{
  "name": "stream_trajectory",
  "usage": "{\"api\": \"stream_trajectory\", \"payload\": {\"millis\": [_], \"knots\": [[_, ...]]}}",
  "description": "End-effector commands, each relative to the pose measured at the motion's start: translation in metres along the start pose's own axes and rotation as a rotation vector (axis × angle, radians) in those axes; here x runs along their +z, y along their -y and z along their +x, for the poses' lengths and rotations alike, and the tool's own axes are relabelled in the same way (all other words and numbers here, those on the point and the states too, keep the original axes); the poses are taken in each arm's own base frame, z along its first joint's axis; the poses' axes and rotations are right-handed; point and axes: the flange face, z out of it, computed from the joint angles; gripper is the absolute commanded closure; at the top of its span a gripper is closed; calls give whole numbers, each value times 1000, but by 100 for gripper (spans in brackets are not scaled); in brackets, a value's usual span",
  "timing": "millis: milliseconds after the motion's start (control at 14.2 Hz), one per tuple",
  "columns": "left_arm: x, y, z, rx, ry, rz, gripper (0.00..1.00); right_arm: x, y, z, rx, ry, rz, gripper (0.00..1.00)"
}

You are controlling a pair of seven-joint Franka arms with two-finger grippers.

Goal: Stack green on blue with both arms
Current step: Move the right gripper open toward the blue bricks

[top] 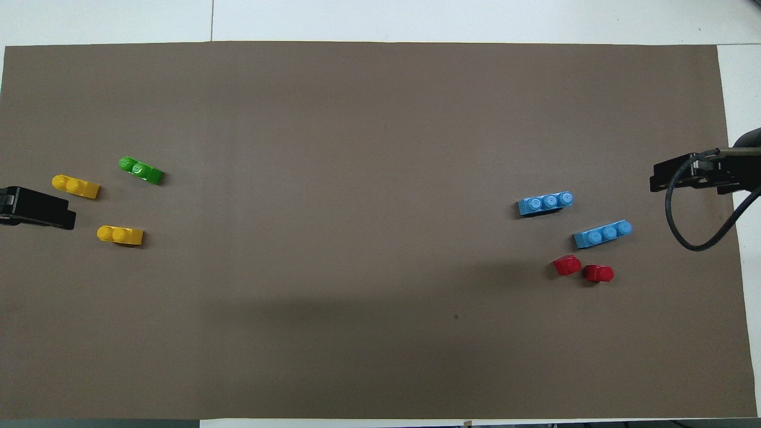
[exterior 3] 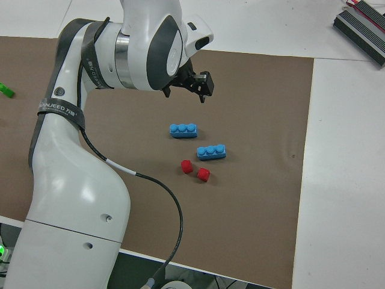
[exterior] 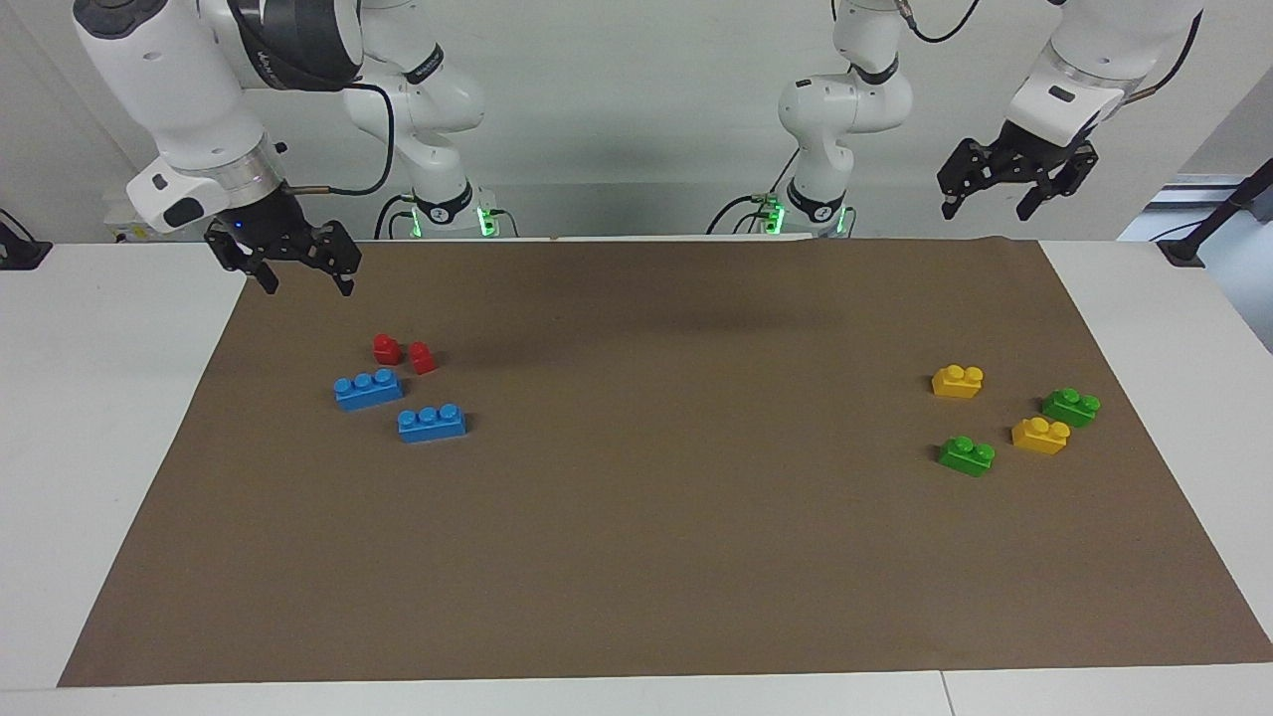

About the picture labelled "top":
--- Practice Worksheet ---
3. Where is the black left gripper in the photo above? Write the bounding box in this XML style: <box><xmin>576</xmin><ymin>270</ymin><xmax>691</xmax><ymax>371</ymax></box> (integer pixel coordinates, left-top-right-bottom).
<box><xmin>0</xmin><ymin>186</ymin><xmax>76</xmax><ymax>231</ymax></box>

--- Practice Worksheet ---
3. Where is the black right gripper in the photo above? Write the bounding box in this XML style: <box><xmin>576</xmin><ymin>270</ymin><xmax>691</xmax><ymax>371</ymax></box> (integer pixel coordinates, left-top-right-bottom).
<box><xmin>650</xmin><ymin>150</ymin><xmax>747</xmax><ymax>195</ymax></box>

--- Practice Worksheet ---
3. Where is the green two-stud toy block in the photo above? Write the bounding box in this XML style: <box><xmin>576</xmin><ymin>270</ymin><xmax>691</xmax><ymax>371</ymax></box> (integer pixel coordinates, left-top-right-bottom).
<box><xmin>118</xmin><ymin>155</ymin><xmax>165</xmax><ymax>185</ymax></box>

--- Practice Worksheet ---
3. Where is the blue three-stud toy block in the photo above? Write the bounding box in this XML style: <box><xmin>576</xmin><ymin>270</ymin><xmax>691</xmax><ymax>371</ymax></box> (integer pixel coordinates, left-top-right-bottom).
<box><xmin>517</xmin><ymin>190</ymin><xmax>575</xmax><ymax>217</ymax></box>
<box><xmin>573</xmin><ymin>219</ymin><xmax>633</xmax><ymax>249</ymax></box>

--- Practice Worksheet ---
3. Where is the yellow two-stud toy block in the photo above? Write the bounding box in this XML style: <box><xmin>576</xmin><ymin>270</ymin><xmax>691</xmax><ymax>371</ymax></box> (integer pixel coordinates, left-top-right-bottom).
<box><xmin>97</xmin><ymin>225</ymin><xmax>144</xmax><ymax>247</ymax></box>
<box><xmin>52</xmin><ymin>174</ymin><xmax>100</xmax><ymax>200</ymax></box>

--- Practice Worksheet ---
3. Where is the brown paper table mat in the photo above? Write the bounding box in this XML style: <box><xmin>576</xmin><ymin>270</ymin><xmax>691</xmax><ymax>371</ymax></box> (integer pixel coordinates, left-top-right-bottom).
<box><xmin>0</xmin><ymin>40</ymin><xmax>759</xmax><ymax>420</ymax></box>

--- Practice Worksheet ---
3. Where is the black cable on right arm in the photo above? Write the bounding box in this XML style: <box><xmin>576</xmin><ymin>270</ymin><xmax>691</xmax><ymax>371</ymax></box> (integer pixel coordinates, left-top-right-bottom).
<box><xmin>664</xmin><ymin>149</ymin><xmax>761</xmax><ymax>252</ymax></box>

